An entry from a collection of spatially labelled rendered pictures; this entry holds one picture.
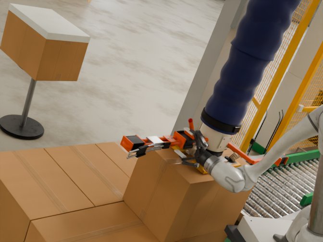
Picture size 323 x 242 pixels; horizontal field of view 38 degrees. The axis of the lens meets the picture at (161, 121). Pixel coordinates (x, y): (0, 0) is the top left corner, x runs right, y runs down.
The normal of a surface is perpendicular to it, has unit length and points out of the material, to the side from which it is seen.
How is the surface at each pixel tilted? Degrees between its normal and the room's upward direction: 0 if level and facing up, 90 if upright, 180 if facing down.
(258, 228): 4
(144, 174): 90
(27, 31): 90
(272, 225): 4
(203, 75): 90
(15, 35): 90
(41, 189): 0
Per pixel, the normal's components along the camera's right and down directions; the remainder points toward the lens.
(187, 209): 0.59, 0.50
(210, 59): -0.69, 0.04
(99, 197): 0.34, -0.86
